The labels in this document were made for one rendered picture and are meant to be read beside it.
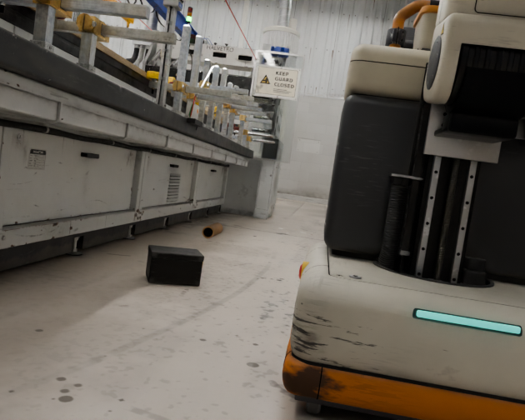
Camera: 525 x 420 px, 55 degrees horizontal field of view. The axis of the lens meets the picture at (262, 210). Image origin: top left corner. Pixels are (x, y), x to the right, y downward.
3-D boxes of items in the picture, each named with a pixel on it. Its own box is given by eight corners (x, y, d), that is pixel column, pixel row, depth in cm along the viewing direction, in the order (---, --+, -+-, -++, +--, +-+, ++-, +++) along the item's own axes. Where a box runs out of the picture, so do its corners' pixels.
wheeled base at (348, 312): (295, 312, 161) (307, 236, 160) (500, 347, 154) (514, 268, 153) (275, 404, 95) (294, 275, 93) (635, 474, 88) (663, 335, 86)
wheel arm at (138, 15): (149, 23, 136) (151, 7, 135) (144, 19, 132) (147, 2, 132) (-1, 7, 140) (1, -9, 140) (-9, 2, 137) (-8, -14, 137)
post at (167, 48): (166, 108, 234) (178, 10, 231) (162, 107, 229) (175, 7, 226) (157, 107, 234) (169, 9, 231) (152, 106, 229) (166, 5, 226)
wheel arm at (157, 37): (175, 47, 160) (177, 34, 160) (172, 45, 157) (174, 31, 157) (47, 32, 165) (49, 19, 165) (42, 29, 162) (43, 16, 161)
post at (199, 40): (192, 122, 284) (203, 37, 281) (190, 122, 281) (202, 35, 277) (186, 122, 284) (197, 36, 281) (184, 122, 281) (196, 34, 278)
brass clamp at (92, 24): (110, 43, 166) (112, 27, 166) (92, 31, 153) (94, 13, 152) (92, 41, 167) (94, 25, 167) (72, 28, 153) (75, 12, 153)
